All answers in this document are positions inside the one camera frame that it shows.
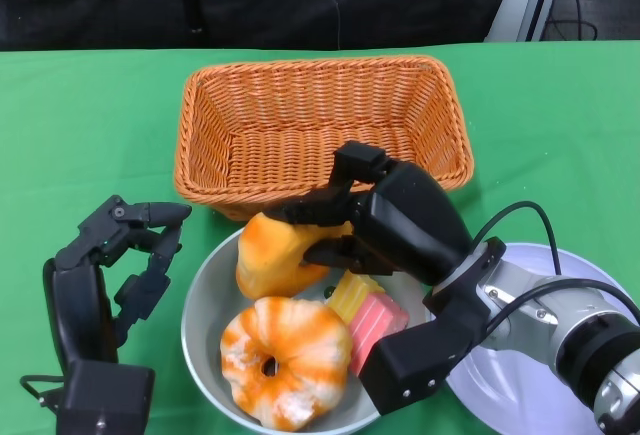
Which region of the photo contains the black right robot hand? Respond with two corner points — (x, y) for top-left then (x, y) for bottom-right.
(262, 140), (475, 287)

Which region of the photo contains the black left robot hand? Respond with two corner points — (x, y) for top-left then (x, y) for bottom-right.
(42, 194), (193, 364)

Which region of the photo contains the grey green bowl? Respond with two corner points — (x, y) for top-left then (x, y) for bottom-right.
(180, 227), (434, 434)

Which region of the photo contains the plain golden ring bread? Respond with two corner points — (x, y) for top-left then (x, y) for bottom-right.
(235, 212), (354, 300)

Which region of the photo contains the orange white striped ring bread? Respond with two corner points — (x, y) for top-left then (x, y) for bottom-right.
(220, 296), (354, 431)

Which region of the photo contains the yellow pink layered cake slice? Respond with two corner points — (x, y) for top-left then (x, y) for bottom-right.
(324, 271), (411, 377)

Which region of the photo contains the orange wicker basket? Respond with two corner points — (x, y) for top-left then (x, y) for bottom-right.
(173, 54), (475, 223)

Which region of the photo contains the white round plate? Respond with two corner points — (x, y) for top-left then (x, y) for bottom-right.
(444, 242), (640, 435)

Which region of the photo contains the black backdrop curtain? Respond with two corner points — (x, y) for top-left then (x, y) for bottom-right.
(0, 0), (524, 51)

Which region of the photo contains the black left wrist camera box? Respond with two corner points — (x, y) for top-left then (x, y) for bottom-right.
(55, 359), (156, 435)

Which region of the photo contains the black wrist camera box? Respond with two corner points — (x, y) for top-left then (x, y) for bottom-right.
(360, 294), (489, 416)
(55, 359), (156, 435)

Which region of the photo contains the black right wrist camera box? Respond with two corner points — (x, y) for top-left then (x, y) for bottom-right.
(360, 294), (489, 416)

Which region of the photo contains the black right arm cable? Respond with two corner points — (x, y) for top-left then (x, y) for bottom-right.
(467, 200), (640, 331)

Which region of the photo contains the thin black hanging cable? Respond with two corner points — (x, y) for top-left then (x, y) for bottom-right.
(319, 0), (344, 50)

